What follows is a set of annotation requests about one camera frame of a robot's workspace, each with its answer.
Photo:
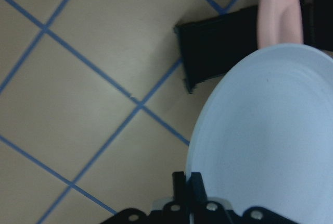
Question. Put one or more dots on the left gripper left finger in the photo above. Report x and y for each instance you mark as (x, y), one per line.
(179, 189)

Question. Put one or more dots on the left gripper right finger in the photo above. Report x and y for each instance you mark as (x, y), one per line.
(197, 190)

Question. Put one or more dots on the blue plate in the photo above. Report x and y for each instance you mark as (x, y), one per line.
(264, 136)

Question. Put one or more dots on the pink plate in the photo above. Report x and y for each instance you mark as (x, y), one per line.
(279, 21)

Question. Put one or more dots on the black dish rack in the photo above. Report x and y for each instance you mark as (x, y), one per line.
(211, 47)

